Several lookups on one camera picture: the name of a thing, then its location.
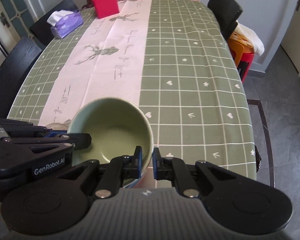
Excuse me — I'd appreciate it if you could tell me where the green ceramic bowl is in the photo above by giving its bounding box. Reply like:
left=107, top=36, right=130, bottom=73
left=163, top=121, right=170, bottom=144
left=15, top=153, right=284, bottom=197
left=68, top=98, right=154, bottom=173

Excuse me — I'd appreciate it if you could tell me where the black chair left far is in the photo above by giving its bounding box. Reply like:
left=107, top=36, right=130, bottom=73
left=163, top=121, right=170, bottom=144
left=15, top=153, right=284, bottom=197
left=30, top=0, right=79, bottom=46

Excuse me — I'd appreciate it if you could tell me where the black chair right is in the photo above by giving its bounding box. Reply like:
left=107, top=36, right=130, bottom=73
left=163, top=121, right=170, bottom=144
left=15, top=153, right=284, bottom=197
left=207, top=0, right=243, bottom=41

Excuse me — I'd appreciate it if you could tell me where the blue steel bowl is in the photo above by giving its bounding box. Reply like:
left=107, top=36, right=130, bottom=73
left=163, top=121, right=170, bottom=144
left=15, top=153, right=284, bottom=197
left=122, top=174, right=143, bottom=189

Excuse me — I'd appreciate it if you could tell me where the red box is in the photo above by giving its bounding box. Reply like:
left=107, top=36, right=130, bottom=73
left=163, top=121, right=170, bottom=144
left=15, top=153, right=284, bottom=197
left=92, top=0, right=120, bottom=18

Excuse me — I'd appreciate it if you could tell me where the black chair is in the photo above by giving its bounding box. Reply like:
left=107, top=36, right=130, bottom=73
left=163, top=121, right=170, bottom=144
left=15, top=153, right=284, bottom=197
left=30, top=0, right=79, bottom=46
left=207, top=0, right=243, bottom=41
left=0, top=37, right=42, bottom=118

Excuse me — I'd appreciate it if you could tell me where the white cloth on stool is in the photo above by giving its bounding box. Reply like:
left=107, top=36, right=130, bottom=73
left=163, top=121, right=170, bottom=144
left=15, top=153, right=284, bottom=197
left=235, top=21, right=264, bottom=56

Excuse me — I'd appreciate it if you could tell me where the purple tissue pack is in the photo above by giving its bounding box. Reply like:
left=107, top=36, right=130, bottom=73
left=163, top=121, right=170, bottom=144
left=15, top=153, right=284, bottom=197
left=46, top=10, right=83, bottom=39

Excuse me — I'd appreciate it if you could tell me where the pink deer table runner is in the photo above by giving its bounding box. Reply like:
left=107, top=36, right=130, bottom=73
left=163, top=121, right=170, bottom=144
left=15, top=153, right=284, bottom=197
left=39, top=0, right=152, bottom=129

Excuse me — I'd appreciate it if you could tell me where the orange red stool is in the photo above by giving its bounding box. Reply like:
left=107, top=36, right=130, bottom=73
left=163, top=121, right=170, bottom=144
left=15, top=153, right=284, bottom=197
left=227, top=38, right=254, bottom=82

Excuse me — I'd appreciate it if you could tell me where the black chair left near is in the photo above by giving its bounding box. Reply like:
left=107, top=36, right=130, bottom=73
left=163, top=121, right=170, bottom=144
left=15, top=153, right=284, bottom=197
left=0, top=37, right=42, bottom=118

